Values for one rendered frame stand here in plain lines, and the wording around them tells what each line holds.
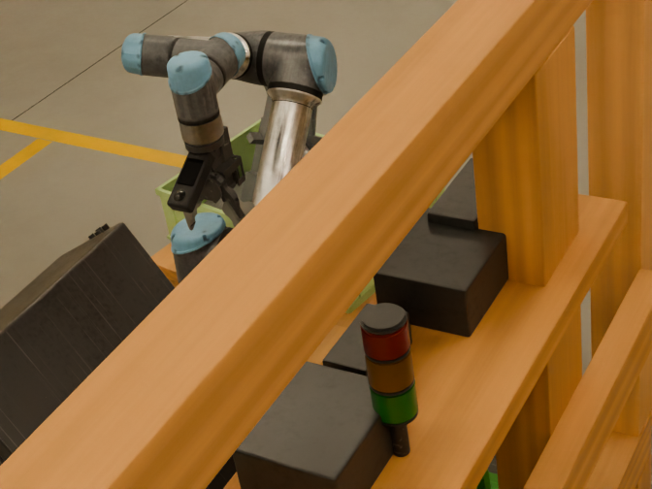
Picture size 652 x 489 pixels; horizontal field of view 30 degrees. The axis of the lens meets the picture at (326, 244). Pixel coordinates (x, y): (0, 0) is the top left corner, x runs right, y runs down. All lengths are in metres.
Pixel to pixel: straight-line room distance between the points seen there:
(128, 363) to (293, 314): 0.15
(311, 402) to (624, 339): 0.72
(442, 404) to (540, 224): 0.27
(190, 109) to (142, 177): 3.07
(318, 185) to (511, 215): 0.51
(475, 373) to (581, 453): 0.33
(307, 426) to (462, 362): 0.26
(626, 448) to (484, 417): 0.93
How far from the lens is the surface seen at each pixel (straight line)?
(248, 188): 3.17
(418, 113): 1.20
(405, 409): 1.33
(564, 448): 1.77
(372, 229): 1.11
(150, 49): 2.24
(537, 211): 1.55
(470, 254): 1.56
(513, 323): 1.56
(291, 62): 2.52
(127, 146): 5.44
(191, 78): 2.09
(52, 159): 5.50
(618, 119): 1.97
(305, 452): 1.31
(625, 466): 2.31
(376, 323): 1.26
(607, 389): 1.86
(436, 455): 1.39
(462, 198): 1.64
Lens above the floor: 2.51
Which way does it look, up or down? 34 degrees down
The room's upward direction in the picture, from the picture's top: 9 degrees counter-clockwise
